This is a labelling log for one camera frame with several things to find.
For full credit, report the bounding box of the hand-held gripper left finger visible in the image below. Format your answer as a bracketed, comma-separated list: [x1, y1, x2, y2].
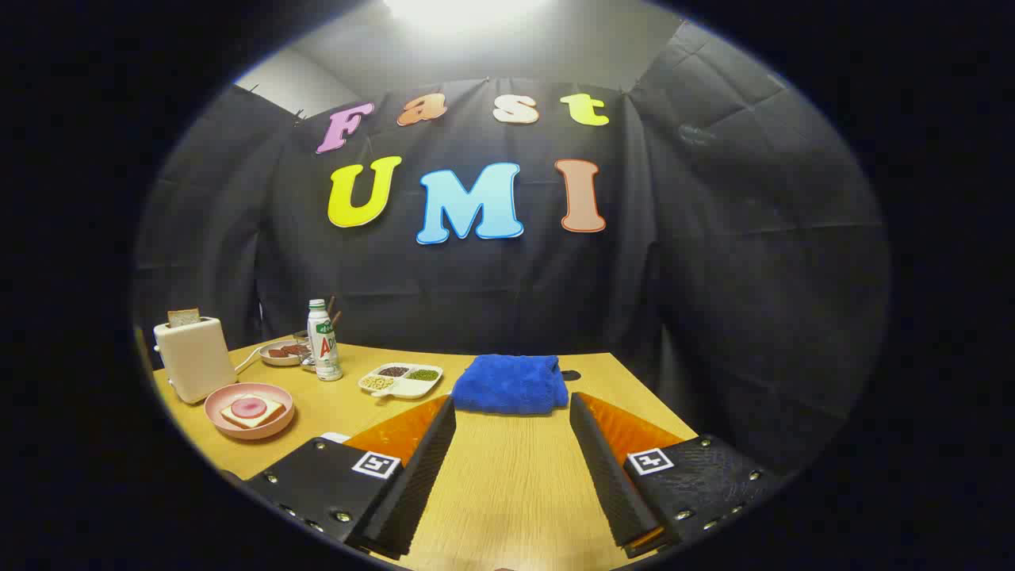
[242, 394, 458, 560]

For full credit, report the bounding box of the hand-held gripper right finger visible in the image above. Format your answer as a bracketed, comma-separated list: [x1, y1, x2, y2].
[569, 392, 782, 560]

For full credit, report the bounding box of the white divided dish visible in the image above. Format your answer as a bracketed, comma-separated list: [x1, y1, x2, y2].
[358, 362, 443, 400]

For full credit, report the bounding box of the blue towel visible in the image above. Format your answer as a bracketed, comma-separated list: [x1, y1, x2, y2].
[450, 354, 569, 416]

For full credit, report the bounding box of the white bottle green cap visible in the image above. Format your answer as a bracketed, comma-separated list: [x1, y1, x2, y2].
[307, 299, 344, 382]

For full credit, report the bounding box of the white bread slice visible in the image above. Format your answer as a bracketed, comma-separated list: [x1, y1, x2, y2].
[220, 394, 286, 430]

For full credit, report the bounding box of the small white round plate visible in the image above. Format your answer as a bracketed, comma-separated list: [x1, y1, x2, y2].
[259, 339, 312, 367]

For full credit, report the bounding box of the pink plate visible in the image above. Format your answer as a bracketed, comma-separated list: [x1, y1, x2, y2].
[204, 382, 296, 441]

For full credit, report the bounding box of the black backdrop cloth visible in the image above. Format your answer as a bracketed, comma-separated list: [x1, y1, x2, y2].
[133, 20, 893, 477]

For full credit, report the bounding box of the white toaster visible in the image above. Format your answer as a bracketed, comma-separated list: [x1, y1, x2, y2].
[153, 317, 239, 405]

